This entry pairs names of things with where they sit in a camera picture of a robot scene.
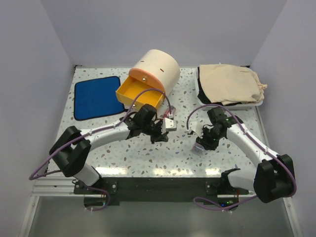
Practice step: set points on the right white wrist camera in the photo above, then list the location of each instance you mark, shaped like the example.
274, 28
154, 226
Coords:
195, 128

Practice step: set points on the pink pencil case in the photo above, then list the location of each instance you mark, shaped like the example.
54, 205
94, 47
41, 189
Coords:
169, 113

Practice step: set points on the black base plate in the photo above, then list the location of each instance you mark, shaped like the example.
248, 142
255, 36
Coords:
164, 189

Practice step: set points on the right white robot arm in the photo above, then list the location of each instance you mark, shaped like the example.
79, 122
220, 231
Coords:
272, 176

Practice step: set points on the blue cloth mat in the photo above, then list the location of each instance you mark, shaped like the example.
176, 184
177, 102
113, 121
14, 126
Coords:
97, 98

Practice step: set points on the black cloth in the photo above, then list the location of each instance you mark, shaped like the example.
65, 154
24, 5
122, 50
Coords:
203, 98

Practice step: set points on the beige cloth bag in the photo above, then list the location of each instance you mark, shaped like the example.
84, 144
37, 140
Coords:
230, 84

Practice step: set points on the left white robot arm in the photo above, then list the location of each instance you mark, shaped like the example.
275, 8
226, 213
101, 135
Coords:
71, 150

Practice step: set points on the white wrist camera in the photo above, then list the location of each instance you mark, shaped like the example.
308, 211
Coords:
195, 128
168, 125

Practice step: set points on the clear box of clips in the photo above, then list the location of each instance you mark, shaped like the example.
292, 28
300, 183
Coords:
197, 149

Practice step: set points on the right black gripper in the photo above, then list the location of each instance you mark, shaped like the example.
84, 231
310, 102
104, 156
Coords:
204, 142

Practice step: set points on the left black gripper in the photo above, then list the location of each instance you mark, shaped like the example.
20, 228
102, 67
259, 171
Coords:
159, 137

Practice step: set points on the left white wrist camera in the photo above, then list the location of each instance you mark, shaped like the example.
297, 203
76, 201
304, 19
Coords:
168, 125

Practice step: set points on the beige round drawer cabinet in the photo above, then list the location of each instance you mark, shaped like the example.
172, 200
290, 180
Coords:
157, 69

